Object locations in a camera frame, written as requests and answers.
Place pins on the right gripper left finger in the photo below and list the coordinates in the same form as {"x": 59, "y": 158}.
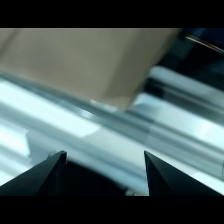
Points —
{"x": 36, "y": 178}

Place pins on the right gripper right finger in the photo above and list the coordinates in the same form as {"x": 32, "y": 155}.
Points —
{"x": 170, "y": 180}

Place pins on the brown trousers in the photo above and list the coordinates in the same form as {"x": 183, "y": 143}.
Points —
{"x": 86, "y": 60}

